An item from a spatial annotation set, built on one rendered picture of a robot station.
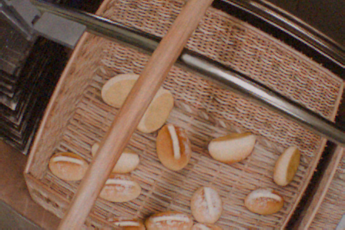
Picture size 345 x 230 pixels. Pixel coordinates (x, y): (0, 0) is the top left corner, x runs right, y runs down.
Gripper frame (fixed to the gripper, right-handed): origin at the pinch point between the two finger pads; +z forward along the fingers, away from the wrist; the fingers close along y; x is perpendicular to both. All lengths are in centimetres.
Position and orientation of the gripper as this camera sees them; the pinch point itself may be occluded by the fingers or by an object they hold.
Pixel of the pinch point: (75, 1)
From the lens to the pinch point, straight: 88.4
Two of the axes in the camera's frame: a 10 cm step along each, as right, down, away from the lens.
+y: -0.7, 5.1, 8.6
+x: -4.3, 7.6, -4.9
